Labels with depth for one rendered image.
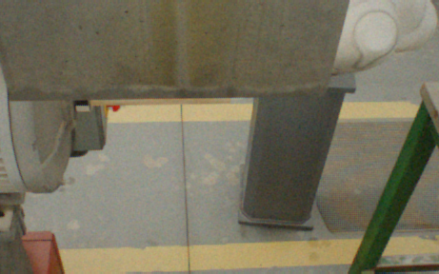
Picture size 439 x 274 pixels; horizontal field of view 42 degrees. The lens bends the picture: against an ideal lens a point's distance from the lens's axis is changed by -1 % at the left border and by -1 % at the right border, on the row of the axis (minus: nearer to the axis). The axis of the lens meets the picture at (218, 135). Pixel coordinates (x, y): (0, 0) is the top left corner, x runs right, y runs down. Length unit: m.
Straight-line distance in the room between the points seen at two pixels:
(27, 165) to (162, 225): 1.48
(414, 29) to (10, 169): 1.16
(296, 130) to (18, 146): 1.22
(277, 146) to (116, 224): 0.68
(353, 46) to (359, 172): 1.48
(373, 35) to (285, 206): 1.22
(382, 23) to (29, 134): 0.56
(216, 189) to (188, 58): 1.73
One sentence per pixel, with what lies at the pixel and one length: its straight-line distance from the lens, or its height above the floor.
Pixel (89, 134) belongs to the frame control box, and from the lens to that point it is 1.10.
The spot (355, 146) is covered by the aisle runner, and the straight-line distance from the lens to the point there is 2.48.
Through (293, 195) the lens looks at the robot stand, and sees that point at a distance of 2.03.
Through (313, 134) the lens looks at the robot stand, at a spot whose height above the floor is 0.49.
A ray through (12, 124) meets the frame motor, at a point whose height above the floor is 1.31.
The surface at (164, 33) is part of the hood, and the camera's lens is 0.51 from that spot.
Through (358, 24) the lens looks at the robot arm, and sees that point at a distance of 0.94.
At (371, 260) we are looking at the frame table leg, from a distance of 1.83.
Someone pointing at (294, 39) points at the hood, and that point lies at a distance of 0.52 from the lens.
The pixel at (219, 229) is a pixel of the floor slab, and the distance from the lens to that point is 2.13.
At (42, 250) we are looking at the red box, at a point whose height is 0.62.
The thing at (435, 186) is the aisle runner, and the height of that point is 0.00.
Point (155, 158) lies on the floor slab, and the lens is 2.33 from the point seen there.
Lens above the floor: 1.77
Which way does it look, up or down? 47 degrees down
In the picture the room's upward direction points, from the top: 5 degrees clockwise
